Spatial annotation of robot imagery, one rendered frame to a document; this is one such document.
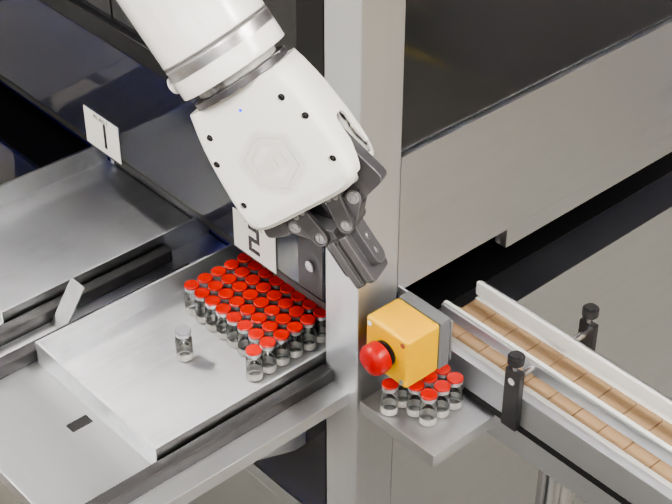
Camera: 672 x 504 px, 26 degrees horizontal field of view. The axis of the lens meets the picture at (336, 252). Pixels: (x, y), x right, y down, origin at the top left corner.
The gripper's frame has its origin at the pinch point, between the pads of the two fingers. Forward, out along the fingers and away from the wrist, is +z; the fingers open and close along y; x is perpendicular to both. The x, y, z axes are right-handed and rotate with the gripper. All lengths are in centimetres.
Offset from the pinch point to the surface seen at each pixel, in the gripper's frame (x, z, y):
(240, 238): 64, 9, -53
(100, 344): 54, 11, -74
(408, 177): 59, 10, -25
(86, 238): 74, 1, -83
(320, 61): 53, -7, -23
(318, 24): 53, -11, -21
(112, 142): 77, -9, -71
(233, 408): 46, 23, -55
